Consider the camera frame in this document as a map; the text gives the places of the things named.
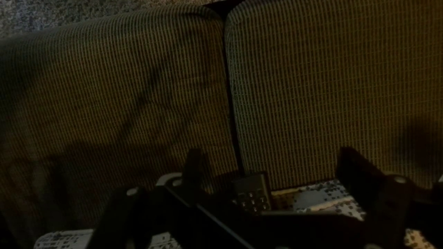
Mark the white black dotted pillow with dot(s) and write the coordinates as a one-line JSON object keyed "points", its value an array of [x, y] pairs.
{"points": [[319, 197]]}

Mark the olive green fabric sofa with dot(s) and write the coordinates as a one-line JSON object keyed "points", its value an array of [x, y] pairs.
{"points": [[139, 91]]}

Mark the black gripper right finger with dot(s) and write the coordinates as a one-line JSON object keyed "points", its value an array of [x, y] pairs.
{"points": [[402, 211]]}

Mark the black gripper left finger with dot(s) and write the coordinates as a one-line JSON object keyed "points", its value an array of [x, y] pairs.
{"points": [[125, 221]]}

